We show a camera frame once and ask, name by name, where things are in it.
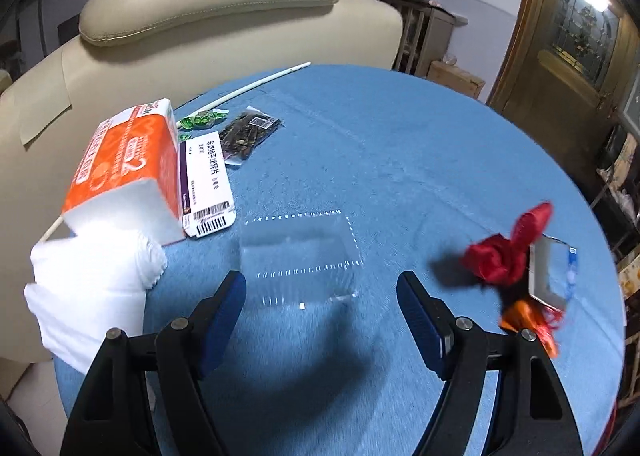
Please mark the wooden cabinet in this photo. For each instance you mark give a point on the wooden cabinet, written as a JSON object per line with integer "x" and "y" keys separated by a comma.
{"x": 430, "y": 35}

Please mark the small clear box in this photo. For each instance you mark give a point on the small clear box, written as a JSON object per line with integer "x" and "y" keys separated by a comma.
{"x": 542, "y": 276}

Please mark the orange tissue pack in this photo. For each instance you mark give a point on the orange tissue pack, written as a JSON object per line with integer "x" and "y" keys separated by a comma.
{"x": 125, "y": 160}

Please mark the clear plastic container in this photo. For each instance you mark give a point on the clear plastic container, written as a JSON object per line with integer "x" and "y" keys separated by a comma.
{"x": 300, "y": 256}

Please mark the dark red wrapper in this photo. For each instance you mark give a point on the dark red wrapper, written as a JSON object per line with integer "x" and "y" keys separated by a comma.
{"x": 500, "y": 256}

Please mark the wooden double door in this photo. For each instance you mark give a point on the wooden double door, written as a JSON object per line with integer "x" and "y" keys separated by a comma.
{"x": 530, "y": 75}

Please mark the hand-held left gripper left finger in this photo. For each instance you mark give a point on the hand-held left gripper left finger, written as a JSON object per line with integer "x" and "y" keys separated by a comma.
{"x": 225, "y": 316}

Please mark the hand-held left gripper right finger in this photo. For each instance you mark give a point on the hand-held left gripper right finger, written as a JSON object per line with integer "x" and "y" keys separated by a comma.
{"x": 420, "y": 321}

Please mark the orange-red plastic bag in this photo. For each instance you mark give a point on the orange-red plastic bag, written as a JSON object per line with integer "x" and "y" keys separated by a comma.
{"x": 525, "y": 313}

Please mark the black metal chair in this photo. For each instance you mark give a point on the black metal chair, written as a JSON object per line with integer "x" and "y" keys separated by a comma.
{"x": 607, "y": 186}

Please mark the thin white stick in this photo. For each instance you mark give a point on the thin white stick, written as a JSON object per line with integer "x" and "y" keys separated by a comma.
{"x": 265, "y": 80}

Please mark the beige leather sofa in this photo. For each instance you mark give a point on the beige leather sofa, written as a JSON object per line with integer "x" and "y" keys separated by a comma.
{"x": 200, "y": 25}

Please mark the blue tablecloth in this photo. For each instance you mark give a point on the blue tablecloth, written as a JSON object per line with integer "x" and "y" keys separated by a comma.
{"x": 400, "y": 160}

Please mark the green candy wrapper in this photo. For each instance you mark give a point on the green candy wrapper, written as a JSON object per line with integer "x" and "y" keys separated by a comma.
{"x": 202, "y": 119}

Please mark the cardboard box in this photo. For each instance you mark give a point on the cardboard box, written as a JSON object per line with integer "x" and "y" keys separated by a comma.
{"x": 455, "y": 78}

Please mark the dark dried herb packet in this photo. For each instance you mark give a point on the dark dried herb packet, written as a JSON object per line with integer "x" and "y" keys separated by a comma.
{"x": 247, "y": 133}

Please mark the white medicine box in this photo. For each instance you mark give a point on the white medicine box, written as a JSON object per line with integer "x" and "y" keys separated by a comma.
{"x": 207, "y": 186}

